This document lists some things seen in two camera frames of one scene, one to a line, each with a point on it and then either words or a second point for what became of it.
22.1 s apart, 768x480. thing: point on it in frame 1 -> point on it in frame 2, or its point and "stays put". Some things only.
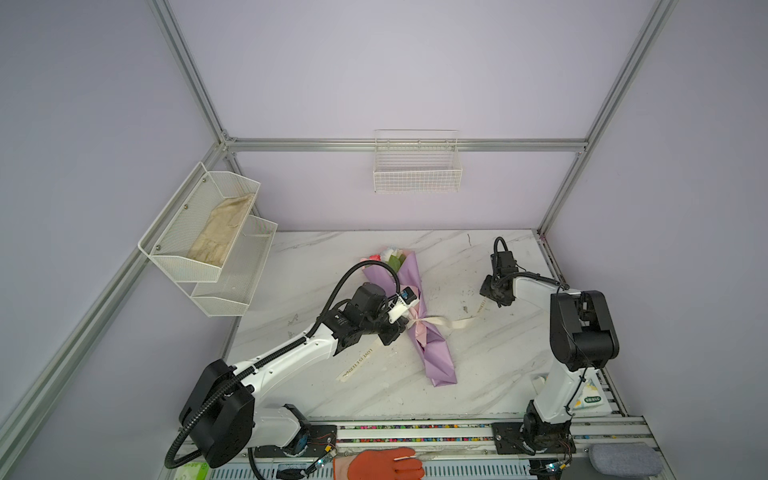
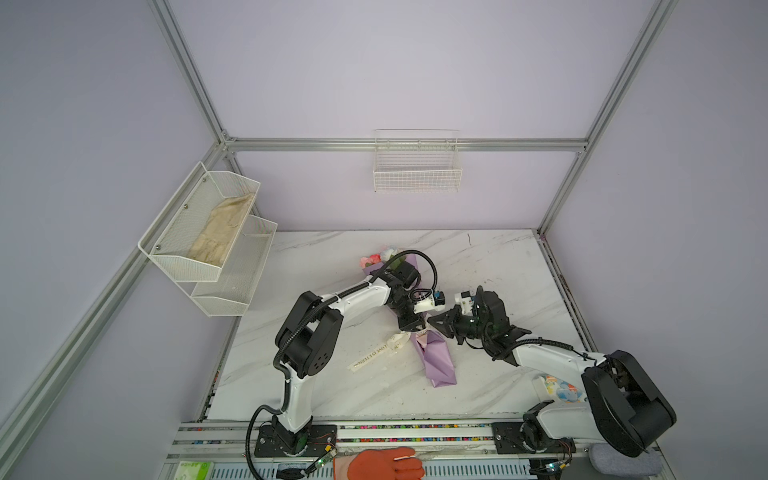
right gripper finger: (487, 290) -> (450, 323)
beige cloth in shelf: (217, 233) stays put
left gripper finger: (391, 331) -> (411, 322)
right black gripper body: (494, 282) -> (474, 328)
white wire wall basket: (417, 161) stays put
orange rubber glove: (382, 464) stays put
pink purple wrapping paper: (431, 343) stays put
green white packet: (194, 471) stays put
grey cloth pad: (626, 459) stays put
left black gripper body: (371, 325) -> (404, 307)
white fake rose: (395, 258) stays put
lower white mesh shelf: (234, 288) stays put
